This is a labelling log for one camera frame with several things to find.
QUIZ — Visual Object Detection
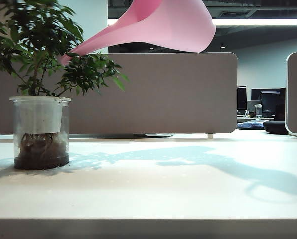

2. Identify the pink plastic watering can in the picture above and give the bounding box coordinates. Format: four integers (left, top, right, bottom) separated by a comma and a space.
58, 0, 217, 67

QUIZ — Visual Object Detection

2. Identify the green leafy plant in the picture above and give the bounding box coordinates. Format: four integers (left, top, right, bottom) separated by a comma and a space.
0, 0, 129, 98

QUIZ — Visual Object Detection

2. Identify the wide beige desk divider panel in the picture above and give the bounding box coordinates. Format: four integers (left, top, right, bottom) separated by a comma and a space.
0, 52, 238, 135

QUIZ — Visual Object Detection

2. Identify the dark slim monitor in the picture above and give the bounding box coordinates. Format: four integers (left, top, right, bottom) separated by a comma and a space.
237, 85, 247, 111

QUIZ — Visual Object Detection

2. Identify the blue patterned cloth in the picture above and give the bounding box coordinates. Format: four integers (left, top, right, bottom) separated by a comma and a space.
237, 119, 271, 130

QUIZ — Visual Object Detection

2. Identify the clear glass outer jar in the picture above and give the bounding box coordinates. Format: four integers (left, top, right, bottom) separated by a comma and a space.
8, 95, 72, 171

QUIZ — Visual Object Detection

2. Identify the black computer monitor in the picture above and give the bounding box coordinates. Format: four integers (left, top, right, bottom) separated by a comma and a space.
251, 87, 286, 118

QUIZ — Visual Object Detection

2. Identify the black round cushion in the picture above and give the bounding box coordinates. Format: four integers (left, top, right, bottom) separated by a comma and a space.
262, 120, 289, 135

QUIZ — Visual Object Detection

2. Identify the grey divider foot bracket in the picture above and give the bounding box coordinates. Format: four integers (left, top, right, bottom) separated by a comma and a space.
133, 133, 174, 138

